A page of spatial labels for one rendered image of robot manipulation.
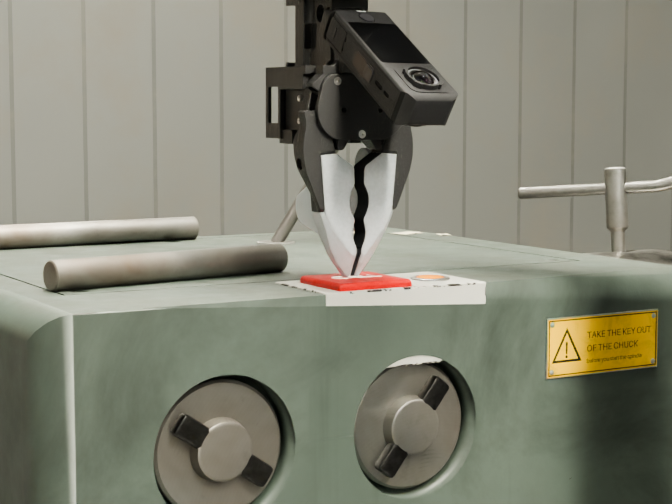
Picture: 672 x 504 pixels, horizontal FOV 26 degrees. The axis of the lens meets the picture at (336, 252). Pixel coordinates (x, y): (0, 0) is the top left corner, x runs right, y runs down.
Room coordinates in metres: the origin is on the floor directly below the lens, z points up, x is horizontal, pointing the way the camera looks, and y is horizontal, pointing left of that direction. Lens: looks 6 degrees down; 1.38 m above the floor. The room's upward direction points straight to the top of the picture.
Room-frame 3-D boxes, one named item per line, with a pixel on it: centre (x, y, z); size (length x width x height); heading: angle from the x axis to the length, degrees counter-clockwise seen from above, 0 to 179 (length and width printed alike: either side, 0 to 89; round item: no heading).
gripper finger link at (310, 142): (1.03, 0.01, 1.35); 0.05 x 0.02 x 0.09; 120
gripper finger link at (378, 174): (1.06, -0.02, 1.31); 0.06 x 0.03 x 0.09; 30
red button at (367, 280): (1.04, -0.01, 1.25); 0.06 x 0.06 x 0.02; 30
